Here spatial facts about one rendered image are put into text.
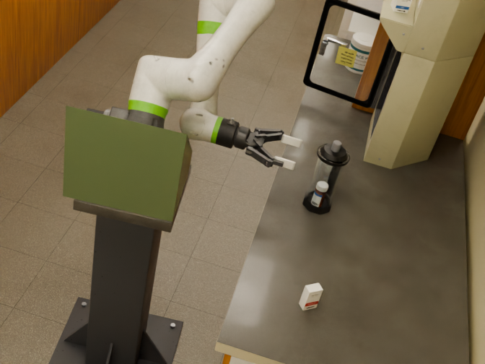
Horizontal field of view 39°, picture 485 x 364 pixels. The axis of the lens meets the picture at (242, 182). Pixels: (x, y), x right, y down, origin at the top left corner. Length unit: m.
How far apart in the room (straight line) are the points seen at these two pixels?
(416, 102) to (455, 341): 0.86
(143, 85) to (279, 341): 0.87
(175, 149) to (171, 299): 1.33
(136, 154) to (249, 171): 2.01
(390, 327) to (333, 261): 0.28
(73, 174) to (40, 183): 1.58
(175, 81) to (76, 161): 0.38
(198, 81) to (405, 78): 0.79
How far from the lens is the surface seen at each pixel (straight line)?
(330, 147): 2.27
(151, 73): 2.17
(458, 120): 3.02
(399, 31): 2.44
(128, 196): 2.18
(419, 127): 2.66
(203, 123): 2.28
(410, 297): 2.22
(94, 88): 4.53
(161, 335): 3.08
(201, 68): 2.09
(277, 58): 5.26
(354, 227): 2.37
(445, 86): 2.61
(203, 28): 2.44
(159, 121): 2.18
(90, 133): 2.08
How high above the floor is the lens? 2.43
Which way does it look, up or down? 38 degrees down
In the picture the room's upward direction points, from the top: 14 degrees clockwise
